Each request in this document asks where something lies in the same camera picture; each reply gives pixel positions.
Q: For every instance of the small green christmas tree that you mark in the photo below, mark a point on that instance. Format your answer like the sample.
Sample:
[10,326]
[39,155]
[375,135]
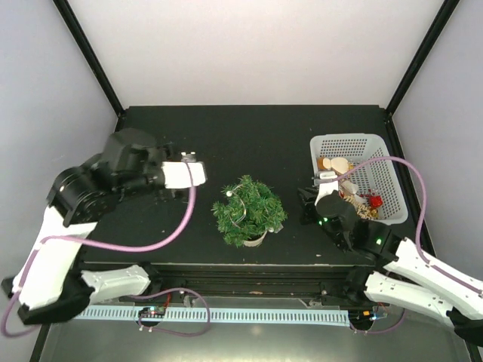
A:
[233,235]

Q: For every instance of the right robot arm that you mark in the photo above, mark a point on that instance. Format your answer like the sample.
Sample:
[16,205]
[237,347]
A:
[400,272]

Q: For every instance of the black frame post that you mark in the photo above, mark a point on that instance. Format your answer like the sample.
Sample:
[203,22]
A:
[75,28]
[430,38]

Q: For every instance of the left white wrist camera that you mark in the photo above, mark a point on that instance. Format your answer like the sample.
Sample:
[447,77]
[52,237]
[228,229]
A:
[185,173]

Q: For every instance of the wooden snowman ornament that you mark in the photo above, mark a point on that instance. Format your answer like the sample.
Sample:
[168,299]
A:
[339,165]

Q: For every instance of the light blue cable duct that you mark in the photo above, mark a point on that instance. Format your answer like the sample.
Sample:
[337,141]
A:
[333,318]

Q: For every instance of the left black frame post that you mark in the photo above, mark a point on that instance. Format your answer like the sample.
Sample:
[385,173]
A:
[75,28]

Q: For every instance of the gold merry christmas sign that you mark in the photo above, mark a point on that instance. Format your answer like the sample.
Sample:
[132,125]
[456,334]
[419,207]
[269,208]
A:
[362,210]

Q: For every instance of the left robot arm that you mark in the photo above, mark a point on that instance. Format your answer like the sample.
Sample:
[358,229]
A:
[50,287]

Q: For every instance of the red gift box ornament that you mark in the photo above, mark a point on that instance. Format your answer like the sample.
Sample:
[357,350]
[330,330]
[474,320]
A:
[375,201]

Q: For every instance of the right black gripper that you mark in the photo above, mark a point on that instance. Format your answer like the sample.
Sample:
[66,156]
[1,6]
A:
[306,198]

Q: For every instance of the white bulb string lights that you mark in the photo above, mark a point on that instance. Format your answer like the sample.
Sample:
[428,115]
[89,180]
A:
[255,207]

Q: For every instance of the white plastic basket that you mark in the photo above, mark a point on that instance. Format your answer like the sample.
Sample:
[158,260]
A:
[376,179]

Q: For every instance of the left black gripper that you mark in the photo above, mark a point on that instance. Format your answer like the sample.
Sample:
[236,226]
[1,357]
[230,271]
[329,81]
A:
[173,194]

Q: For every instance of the right black frame post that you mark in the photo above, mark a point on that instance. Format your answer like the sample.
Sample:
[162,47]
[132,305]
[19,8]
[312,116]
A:
[430,38]

